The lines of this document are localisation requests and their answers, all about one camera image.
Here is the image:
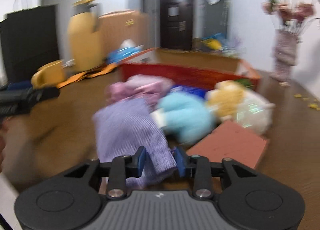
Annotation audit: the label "purple knitted cloth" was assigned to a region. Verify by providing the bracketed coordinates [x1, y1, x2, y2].
[93, 99, 176, 188]

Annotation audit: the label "pink brown sponge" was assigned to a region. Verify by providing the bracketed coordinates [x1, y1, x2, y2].
[187, 121, 268, 168]

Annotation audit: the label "light blue plush toy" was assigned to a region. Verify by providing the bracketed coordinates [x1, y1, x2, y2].
[151, 92, 216, 146]

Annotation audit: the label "yellow white plush toy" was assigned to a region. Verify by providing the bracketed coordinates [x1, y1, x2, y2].
[205, 80, 246, 122]

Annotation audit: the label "blue tissue box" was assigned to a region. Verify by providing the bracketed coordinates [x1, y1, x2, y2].
[170, 85, 207, 99]

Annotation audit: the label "clear bag of filling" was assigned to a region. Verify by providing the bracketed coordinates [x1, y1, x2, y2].
[234, 89, 276, 135]

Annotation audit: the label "pink satin scrunchie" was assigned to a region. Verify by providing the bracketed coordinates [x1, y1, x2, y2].
[107, 74, 174, 109]

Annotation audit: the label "person's left hand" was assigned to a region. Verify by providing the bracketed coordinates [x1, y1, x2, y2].
[0, 120, 8, 170]

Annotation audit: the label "yellow mug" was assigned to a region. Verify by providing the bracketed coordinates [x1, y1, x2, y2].
[31, 60, 67, 89]

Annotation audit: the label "black paper bag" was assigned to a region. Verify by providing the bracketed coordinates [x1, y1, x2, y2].
[1, 5, 60, 83]

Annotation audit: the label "yellow thermos jug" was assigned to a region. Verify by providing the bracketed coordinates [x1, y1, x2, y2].
[67, 0, 104, 73]

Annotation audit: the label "red cardboard box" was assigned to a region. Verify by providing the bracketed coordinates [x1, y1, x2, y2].
[119, 48, 261, 90]

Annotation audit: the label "pink suitcase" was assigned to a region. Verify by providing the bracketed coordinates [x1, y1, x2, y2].
[99, 10, 150, 57]

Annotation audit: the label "blue tissue pack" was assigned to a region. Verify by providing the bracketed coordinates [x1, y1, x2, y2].
[106, 39, 144, 64]

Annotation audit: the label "yellow petal crumbs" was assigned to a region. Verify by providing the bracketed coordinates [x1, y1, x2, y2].
[293, 94, 320, 111]

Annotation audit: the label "pink ribbed vase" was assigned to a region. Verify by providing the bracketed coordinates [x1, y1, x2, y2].
[270, 30, 299, 87]

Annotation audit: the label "dark brown door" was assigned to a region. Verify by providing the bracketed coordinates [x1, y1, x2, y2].
[159, 0, 194, 50]

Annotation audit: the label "grey refrigerator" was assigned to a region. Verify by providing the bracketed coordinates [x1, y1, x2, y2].
[203, 0, 229, 38]

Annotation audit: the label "orange strap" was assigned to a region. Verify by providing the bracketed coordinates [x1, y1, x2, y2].
[56, 62, 119, 89]

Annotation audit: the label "cluttered wire rack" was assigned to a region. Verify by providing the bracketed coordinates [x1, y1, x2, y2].
[200, 33, 239, 58]

